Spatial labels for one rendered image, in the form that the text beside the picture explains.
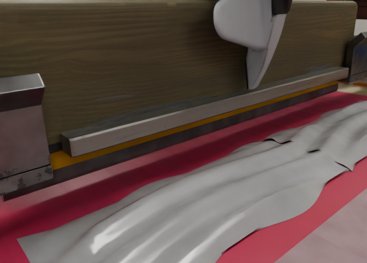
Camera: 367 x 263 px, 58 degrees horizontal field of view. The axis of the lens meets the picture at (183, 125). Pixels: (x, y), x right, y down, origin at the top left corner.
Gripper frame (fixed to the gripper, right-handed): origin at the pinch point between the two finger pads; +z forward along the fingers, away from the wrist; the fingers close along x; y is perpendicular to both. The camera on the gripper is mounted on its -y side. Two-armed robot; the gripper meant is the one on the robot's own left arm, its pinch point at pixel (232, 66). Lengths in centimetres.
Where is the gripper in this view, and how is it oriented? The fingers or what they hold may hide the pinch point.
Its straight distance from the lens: 27.3
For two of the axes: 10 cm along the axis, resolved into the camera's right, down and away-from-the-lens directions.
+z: 0.2, 9.5, 3.3
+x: 6.5, 2.4, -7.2
